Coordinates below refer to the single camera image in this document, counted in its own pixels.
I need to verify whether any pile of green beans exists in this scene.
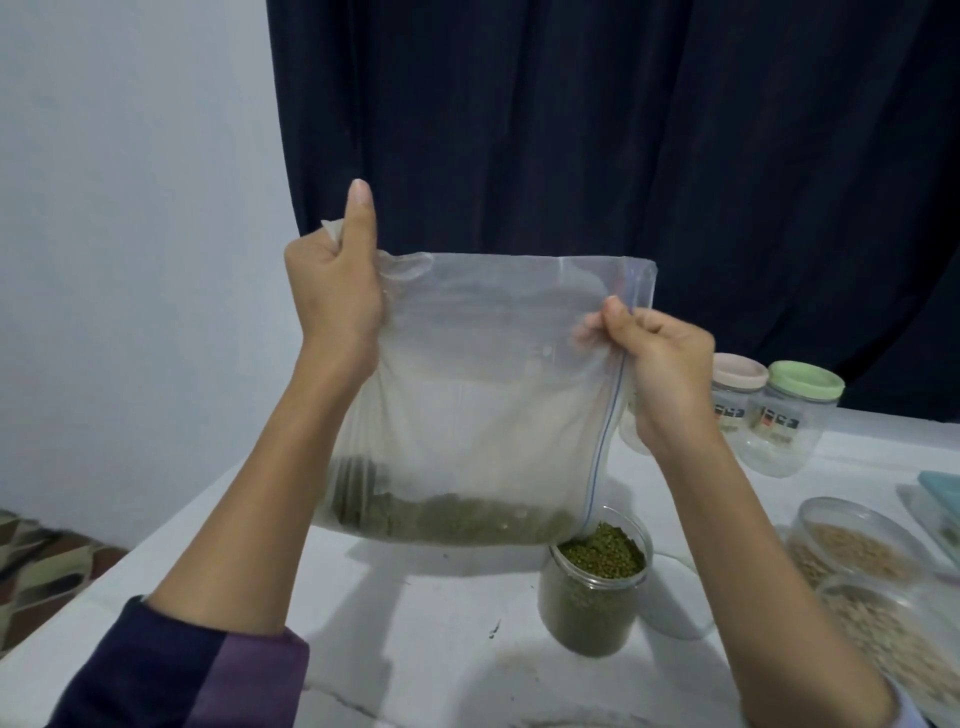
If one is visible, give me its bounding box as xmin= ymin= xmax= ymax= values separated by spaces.
xmin=333 ymin=457 xmax=647 ymax=656

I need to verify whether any pile of yellow soybeans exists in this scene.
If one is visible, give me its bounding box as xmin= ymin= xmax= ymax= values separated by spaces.
xmin=799 ymin=522 xmax=909 ymax=584

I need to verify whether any person's right forearm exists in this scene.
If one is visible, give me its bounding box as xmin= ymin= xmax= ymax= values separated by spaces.
xmin=648 ymin=427 xmax=924 ymax=728

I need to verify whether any teal lidded plastic container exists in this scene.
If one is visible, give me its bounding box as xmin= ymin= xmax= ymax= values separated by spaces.
xmin=918 ymin=471 xmax=960 ymax=566

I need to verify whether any person's right hand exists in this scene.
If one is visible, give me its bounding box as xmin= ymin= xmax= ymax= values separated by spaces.
xmin=574 ymin=295 xmax=719 ymax=459

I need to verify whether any transparent jar green lid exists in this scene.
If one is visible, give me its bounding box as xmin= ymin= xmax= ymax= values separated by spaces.
xmin=735 ymin=360 xmax=848 ymax=479

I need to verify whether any transparent jar pink lid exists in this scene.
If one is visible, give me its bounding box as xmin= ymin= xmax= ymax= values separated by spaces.
xmin=709 ymin=352 xmax=771 ymax=437

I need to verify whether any clear round lid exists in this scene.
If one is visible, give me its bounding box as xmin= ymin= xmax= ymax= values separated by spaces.
xmin=642 ymin=552 xmax=720 ymax=642

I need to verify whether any transparent jar blue lid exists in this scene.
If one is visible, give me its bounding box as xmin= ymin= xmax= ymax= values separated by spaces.
xmin=619 ymin=393 xmax=656 ymax=455

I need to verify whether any dark navy curtain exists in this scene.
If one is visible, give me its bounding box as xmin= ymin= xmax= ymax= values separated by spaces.
xmin=267 ymin=0 xmax=960 ymax=423

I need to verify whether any person's left forearm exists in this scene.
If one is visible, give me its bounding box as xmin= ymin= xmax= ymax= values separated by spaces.
xmin=52 ymin=367 xmax=374 ymax=728

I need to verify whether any clear bag with green beans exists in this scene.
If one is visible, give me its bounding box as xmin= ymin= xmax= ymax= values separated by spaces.
xmin=318 ymin=222 xmax=659 ymax=546

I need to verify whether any person's left hand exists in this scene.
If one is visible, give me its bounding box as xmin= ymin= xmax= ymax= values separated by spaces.
xmin=285 ymin=180 xmax=386 ymax=395

